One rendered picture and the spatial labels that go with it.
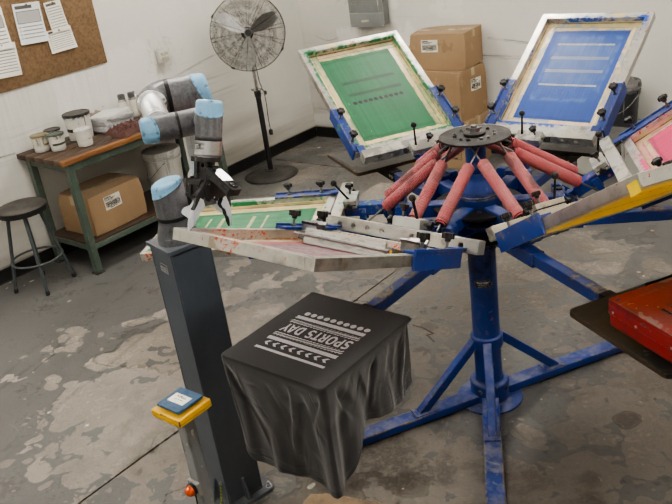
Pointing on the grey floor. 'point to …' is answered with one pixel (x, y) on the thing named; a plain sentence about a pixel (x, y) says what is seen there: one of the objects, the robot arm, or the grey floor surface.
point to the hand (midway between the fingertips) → (211, 229)
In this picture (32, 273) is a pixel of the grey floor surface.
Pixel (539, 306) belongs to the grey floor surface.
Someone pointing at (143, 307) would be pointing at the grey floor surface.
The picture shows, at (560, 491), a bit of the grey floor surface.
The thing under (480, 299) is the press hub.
